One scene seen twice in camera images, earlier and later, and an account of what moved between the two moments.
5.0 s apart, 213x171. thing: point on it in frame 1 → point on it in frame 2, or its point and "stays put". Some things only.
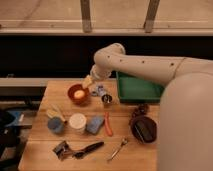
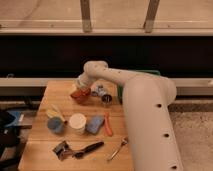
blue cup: x=55 y=124 stays put
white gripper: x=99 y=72 → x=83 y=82
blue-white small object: x=99 y=91 stays put
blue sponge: x=94 y=123 stays put
